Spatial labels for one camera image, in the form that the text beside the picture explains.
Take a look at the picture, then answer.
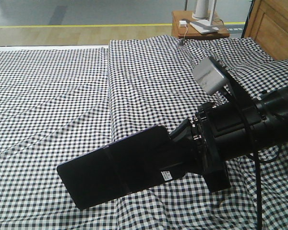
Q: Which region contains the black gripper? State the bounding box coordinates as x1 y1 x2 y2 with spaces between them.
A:
158 102 253 192

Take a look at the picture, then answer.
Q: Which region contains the black smartphone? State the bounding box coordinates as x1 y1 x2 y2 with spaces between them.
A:
57 126 186 210

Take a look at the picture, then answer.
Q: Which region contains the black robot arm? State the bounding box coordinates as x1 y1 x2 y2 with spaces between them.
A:
160 86 288 192

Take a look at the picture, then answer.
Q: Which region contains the checkered bed sheet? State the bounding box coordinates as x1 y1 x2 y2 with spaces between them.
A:
0 48 116 230

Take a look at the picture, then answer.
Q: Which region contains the white desk lamp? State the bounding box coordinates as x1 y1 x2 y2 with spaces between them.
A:
190 0 219 34

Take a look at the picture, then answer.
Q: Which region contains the checkered duvet cover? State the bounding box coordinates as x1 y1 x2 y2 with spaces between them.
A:
108 36 288 230

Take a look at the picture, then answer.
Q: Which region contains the wooden nightstand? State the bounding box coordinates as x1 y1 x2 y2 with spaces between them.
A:
171 11 229 40

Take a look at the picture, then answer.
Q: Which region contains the white charger adapter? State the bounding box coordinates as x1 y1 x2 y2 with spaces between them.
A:
179 20 187 27

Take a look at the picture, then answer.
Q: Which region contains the wooden headboard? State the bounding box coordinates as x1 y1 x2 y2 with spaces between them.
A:
242 0 288 60

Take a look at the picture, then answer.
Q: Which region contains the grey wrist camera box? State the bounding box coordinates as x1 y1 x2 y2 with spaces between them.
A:
192 57 228 95

